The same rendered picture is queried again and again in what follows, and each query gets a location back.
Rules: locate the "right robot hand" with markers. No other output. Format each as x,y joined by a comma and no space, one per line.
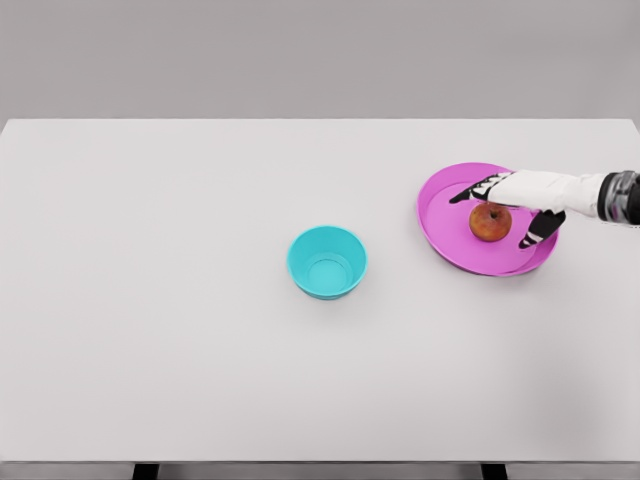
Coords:
530,192

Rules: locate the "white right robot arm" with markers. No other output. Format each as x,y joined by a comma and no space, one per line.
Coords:
602,194

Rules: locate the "red apple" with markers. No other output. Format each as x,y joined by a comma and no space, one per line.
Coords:
490,222

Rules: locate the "pink plate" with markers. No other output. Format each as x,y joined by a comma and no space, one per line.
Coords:
450,225

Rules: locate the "blue bowl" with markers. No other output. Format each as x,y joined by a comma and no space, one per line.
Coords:
327,263

